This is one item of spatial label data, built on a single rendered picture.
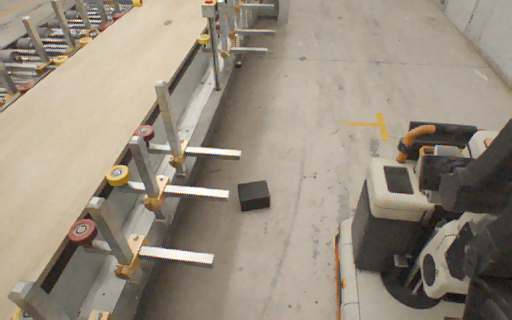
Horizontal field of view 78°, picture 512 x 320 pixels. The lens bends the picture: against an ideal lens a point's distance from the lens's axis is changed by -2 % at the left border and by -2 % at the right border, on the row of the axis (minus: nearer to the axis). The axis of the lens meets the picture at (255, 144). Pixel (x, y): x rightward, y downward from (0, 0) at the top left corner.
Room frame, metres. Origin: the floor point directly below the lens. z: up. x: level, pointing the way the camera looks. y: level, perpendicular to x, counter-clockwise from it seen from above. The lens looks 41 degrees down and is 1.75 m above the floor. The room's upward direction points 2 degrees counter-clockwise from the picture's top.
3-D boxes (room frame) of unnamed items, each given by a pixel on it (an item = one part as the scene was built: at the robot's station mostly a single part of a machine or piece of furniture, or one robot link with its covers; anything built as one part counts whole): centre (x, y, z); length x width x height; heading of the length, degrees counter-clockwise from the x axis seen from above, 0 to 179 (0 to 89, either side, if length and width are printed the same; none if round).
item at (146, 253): (0.56, 0.36, 0.81); 0.43 x 0.03 x 0.04; 81
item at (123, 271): (0.56, 0.41, 0.81); 0.14 x 0.06 x 0.05; 171
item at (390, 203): (0.80, -0.73, 0.59); 0.55 x 0.34 x 0.83; 80
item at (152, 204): (0.80, 0.37, 0.83); 0.14 x 0.06 x 0.05; 171
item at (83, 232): (0.60, 0.55, 0.85); 0.08 x 0.08 x 0.11
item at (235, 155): (1.06, 0.28, 0.80); 0.43 x 0.03 x 0.04; 81
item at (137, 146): (0.78, 0.37, 0.88); 0.04 x 0.04 x 0.48; 81
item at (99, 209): (0.53, 0.41, 0.88); 0.04 x 0.04 x 0.48; 81
